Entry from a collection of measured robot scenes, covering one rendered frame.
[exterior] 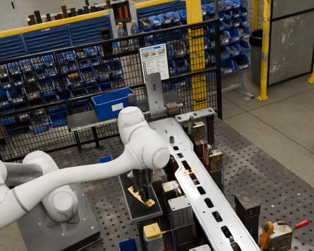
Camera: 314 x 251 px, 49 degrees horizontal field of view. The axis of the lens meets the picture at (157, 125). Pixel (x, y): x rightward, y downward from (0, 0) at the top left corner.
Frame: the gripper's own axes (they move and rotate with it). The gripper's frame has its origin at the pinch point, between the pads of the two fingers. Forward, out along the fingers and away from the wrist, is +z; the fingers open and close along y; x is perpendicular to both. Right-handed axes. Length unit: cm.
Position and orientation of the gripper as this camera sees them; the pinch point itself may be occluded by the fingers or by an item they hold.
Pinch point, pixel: (144, 193)
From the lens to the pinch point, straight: 153.5
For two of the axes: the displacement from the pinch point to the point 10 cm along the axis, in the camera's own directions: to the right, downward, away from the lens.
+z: 1.2, 8.6, 5.0
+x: -6.4, -3.2, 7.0
